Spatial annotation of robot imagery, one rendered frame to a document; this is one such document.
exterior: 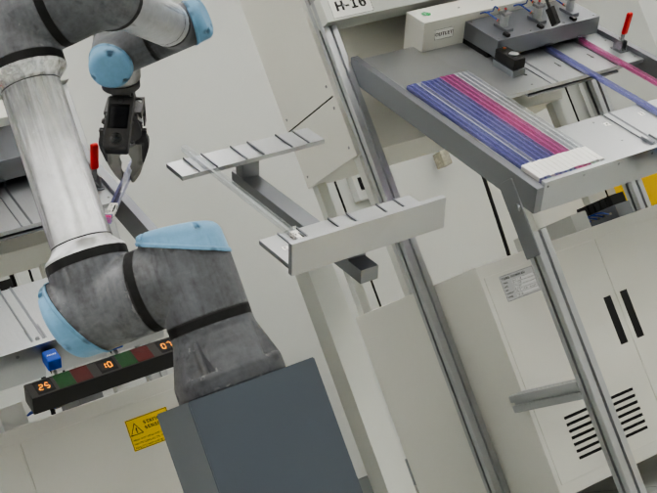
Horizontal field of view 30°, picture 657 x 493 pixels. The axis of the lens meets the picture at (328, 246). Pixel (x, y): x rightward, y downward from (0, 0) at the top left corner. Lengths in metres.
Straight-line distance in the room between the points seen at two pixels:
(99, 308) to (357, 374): 0.87
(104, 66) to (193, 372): 0.70
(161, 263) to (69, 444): 0.87
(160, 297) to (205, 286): 0.06
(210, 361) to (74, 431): 0.87
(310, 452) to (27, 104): 0.61
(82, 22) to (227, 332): 0.48
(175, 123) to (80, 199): 2.77
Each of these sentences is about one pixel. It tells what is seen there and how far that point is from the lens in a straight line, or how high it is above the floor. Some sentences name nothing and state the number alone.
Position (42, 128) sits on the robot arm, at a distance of 1.73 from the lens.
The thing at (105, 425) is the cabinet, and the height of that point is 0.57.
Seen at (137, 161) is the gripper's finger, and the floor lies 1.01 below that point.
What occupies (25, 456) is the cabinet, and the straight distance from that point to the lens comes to 2.41.
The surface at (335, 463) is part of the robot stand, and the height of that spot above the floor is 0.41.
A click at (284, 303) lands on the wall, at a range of 4.42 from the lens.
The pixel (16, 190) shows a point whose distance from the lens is 2.56.
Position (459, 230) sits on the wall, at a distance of 4.82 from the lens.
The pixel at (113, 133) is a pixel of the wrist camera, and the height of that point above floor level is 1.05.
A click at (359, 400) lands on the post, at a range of 2.40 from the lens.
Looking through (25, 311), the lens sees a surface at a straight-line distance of 2.21.
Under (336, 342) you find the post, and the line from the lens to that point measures 2.40.
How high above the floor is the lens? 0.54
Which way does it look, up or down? 5 degrees up
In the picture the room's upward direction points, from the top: 20 degrees counter-clockwise
